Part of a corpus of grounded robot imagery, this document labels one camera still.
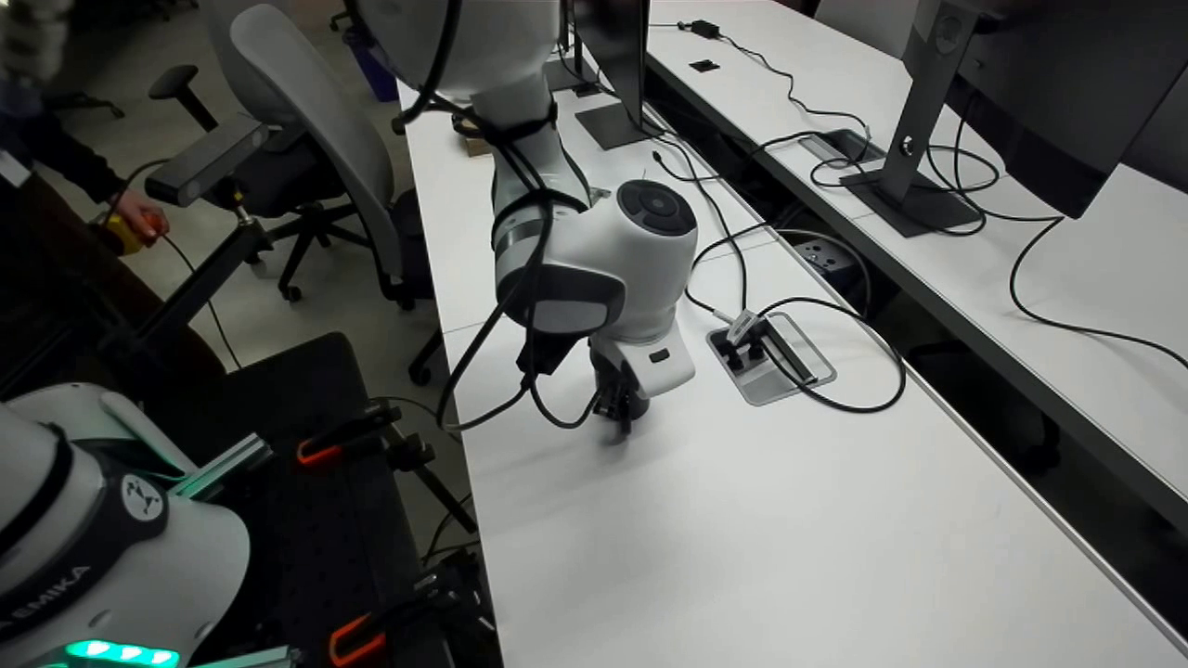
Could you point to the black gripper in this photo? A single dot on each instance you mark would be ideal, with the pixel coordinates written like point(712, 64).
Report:
point(615, 377)

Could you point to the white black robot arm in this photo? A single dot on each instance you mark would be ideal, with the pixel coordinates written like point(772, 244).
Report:
point(594, 247)

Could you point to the orange black clamp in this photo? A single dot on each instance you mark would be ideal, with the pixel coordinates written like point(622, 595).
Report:
point(322, 446)
point(355, 638)

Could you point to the black side table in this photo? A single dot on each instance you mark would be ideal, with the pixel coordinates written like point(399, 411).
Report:
point(309, 543)

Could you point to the black docking hub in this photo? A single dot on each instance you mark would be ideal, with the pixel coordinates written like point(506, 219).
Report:
point(840, 145)

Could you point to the small black desk item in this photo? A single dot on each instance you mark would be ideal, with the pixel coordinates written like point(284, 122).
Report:
point(707, 64)
point(704, 28)

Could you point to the dark flat panel screen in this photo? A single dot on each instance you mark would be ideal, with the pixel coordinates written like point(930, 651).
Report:
point(616, 49)

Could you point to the grey office chair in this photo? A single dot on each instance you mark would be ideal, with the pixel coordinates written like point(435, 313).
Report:
point(335, 122)

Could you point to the white robot with green light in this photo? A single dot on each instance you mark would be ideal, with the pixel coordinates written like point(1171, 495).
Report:
point(150, 558)

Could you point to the yellow red object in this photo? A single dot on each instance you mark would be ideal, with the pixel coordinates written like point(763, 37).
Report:
point(136, 219)

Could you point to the Dell monitor with silver stand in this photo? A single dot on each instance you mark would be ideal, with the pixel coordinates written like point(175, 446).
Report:
point(1061, 88)

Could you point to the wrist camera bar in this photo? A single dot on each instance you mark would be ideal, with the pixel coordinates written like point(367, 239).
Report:
point(662, 360)

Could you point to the black desk divider rail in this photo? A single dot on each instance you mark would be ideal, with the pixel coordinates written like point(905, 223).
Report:
point(1053, 458)

